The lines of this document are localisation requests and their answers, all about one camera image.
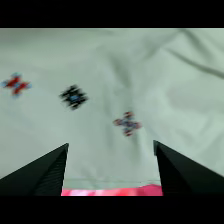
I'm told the white patterned garment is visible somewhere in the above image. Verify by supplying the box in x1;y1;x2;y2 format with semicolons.
0;27;224;189

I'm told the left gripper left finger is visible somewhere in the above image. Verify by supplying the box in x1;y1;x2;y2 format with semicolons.
0;142;70;197

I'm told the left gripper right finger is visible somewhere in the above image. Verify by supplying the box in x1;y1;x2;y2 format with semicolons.
153;139;224;197

